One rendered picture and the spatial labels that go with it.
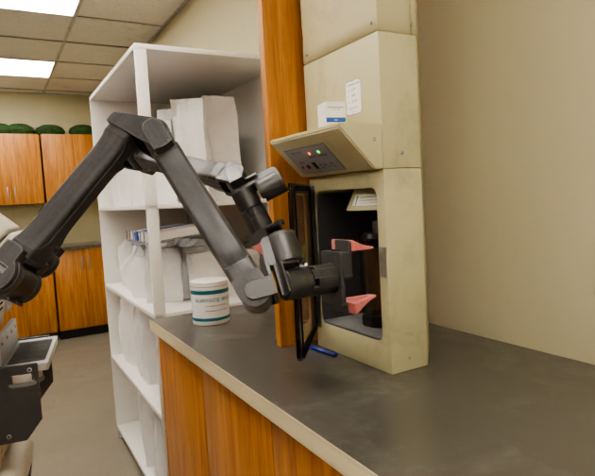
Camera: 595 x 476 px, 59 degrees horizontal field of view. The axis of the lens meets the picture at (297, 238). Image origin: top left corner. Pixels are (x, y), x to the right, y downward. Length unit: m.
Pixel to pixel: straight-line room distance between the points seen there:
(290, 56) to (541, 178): 0.74
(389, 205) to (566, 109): 0.49
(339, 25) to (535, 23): 0.48
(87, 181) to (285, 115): 0.62
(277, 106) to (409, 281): 0.60
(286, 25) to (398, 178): 0.58
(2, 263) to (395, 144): 0.83
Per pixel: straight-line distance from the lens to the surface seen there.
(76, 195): 1.10
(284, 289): 0.95
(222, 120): 2.52
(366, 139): 1.17
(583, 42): 1.43
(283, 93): 1.51
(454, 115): 1.65
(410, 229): 1.24
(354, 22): 1.32
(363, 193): 1.31
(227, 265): 0.96
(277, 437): 1.22
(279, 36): 1.54
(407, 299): 1.26
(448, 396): 1.16
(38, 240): 1.09
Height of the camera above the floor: 1.36
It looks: 4 degrees down
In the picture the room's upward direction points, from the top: 3 degrees counter-clockwise
